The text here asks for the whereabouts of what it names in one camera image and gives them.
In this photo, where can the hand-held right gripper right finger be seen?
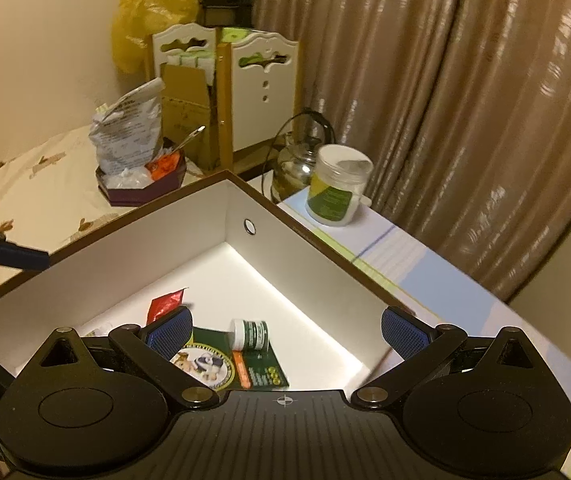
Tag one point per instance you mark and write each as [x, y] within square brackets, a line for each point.
[405, 332]

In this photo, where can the dark green packet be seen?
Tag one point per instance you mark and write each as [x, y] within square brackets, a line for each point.
[260, 370]

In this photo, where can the orange snack packet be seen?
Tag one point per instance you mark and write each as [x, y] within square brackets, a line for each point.
[163, 166]

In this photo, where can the cardboard box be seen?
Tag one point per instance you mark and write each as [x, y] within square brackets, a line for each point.
[185, 110]

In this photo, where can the beige curtain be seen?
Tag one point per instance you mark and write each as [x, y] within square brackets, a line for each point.
[465, 110]

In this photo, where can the metal spoon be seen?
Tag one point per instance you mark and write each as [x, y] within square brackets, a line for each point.
[190, 137]

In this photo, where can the beige floral cloth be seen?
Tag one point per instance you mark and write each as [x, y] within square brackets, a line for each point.
[40, 185]

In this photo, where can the white carved chair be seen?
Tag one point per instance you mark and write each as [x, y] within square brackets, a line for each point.
[185, 35]

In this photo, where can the green packs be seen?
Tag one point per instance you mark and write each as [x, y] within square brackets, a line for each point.
[235, 35]

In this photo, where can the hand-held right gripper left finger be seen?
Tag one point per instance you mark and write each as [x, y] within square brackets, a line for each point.
[170, 332]

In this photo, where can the purple octagonal box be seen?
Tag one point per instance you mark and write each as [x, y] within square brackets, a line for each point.
[135, 194]

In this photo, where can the checkered cloth desktop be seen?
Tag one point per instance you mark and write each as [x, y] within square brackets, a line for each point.
[415, 265]

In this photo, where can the clear plastic bag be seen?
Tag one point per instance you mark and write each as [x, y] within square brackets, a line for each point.
[128, 177]

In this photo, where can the white lidded jar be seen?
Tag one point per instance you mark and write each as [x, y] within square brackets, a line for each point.
[338, 195]

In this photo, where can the glass kettle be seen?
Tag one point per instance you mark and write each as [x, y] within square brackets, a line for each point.
[293, 165]

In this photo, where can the white carved chair two holes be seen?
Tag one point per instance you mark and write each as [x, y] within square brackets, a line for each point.
[260, 105]

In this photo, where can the red packet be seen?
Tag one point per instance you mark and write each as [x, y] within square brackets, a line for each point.
[163, 305]

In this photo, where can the yellow plastic bag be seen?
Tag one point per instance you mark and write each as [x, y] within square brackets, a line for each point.
[140, 20]

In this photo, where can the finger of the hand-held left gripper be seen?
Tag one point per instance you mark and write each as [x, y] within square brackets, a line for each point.
[20, 257]

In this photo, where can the silver foil bag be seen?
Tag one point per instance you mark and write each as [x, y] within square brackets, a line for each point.
[125, 130]

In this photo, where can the brown storage box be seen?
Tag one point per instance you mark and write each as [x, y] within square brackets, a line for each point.
[295, 260]

